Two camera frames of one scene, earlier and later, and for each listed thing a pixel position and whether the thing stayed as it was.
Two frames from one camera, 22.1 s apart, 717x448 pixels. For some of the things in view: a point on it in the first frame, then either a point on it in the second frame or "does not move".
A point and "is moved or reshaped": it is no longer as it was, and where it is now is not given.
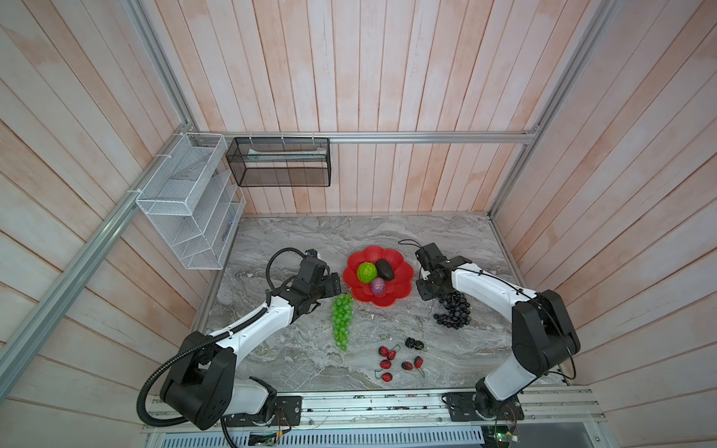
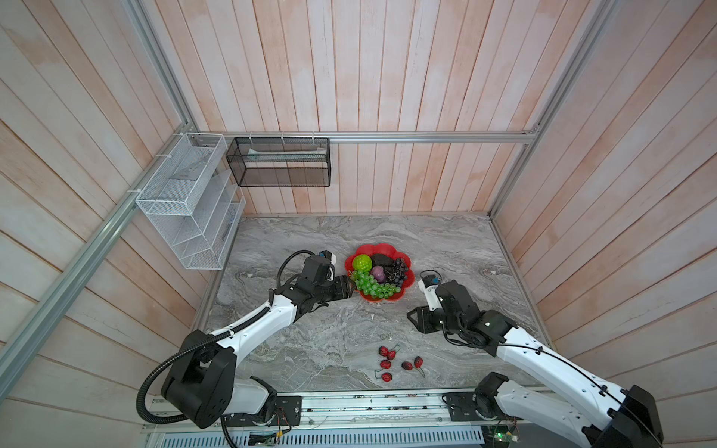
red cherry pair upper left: x=384 y=351 does not move
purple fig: x=378 y=286 to x=377 y=272
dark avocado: x=385 y=270 is moved or reshaped
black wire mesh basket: x=281 y=161 does not move
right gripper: x=423 y=292 to x=420 y=318
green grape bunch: x=342 y=315 to x=368 y=285
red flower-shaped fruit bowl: x=377 y=275 does not move
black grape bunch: x=458 y=310 is moved or reshaped
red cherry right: x=418 y=363 does not move
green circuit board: x=262 y=440 does not move
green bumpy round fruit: x=367 y=273 is moved or reshaped
